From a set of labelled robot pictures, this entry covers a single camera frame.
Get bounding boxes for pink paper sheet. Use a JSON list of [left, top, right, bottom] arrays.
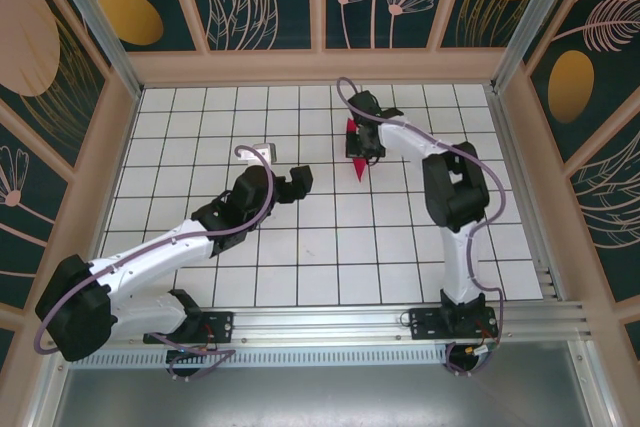
[[344, 119, 371, 183]]

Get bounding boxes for grey metal sheet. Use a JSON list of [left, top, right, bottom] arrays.
[[49, 366, 601, 427]]

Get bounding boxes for dark panel orange circle, leaves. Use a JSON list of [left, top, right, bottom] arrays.
[[179, 0, 321, 53]]

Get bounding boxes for dark panel pink flower outlines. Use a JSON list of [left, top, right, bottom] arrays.
[[0, 111, 71, 308]]

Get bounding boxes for dark panel orange ellipse, fern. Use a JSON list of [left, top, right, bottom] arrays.
[[524, 0, 640, 163]]

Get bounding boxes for dark panel pink fern outlines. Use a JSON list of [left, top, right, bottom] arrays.
[[564, 116, 640, 303]]

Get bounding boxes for dark panel beige circle, gold lines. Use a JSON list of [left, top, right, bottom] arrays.
[[0, 0, 111, 171]]

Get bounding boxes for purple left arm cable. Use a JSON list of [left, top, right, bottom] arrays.
[[33, 144, 277, 383]]

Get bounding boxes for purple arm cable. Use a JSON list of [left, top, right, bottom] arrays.
[[33, 144, 277, 383], [335, 76, 506, 378]]

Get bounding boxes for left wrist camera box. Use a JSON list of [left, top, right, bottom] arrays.
[[235, 142, 279, 167]]

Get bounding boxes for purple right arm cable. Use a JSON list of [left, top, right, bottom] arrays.
[[335, 76, 506, 378]]

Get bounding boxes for aluminium side rail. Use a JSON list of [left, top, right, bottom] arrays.
[[485, 84, 569, 301]]

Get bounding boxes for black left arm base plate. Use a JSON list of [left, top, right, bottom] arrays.
[[143, 310, 235, 346]]

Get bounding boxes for long aluminium base rail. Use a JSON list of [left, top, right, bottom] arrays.
[[47, 300, 596, 348]]

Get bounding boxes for perforated metal cable tray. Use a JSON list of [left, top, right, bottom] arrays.
[[69, 350, 451, 369]]

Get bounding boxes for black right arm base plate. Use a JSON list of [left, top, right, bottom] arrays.
[[409, 306, 499, 342]]

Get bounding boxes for aluminium corner post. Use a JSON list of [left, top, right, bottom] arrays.
[[491, 0, 584, 94], [42, 0, 145, 99]]

